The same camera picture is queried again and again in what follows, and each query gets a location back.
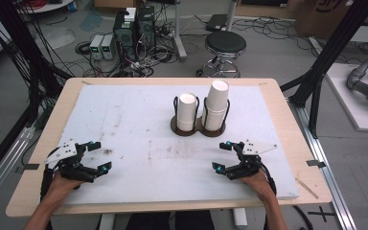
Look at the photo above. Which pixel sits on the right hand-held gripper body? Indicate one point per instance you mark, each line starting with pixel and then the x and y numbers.
pixel 247 163

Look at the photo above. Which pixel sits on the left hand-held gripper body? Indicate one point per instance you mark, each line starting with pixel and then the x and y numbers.
pixel 72 159

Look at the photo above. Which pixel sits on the dark double cup holder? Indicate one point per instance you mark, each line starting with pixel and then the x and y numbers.
pixel 199 126

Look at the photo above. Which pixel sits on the single white paper cup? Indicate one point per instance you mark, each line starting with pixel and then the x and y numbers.
pixel 218 96

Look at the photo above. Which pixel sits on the person's right hand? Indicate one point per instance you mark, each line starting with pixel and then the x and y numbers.
pixel 262 187

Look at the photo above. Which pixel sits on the person's left hand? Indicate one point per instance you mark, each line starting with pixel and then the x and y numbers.
pixel 60 188

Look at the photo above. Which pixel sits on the black tape strip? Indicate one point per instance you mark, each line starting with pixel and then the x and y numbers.
pixel 316 163
pixel 31 166

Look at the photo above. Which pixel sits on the white foam board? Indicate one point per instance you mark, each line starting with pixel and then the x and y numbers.
pixel 140 127

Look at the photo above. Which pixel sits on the white table leg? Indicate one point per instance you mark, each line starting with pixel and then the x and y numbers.
pixel 107 222
pixel 240 218

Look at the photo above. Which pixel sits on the short stack of white cups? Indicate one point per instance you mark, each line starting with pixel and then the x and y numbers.
pixel 186 110

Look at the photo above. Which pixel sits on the thin wooden stick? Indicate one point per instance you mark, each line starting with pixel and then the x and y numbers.
pixel 306 188

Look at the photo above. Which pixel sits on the person's legs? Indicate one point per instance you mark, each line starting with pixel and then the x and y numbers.
pixel 172 222

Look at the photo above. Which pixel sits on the white power supply unit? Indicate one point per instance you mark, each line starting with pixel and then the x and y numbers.
pixel 107 47
pixel 96 47

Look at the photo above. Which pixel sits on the black round stool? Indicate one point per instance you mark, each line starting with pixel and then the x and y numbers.
pixel 225 43

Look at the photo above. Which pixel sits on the black computer tower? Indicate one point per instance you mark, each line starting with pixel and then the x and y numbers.
pixel 124 38
pixel 146 30

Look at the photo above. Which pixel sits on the white platform board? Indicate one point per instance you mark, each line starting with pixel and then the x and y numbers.
pixel 351 108

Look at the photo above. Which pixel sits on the grey desk leg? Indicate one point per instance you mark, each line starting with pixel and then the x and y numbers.
pixel 231 16
pixel 179 35

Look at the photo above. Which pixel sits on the flat black device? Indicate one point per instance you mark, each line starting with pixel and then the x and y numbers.
pixel 216 22

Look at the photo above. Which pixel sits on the small white box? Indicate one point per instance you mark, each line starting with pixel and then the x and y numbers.
pixel 130 14

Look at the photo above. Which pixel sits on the round white table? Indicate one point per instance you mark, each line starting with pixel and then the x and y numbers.
pixel 49 7

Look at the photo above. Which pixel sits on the cardboard box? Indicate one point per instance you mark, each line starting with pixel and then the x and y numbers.
pixel 326 19

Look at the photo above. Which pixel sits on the aluminium rail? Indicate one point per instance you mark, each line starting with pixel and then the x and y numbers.
pixel 326 166
pixel 3 172

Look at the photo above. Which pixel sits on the black frame post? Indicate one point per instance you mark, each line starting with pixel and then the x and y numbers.
pixel 329 54

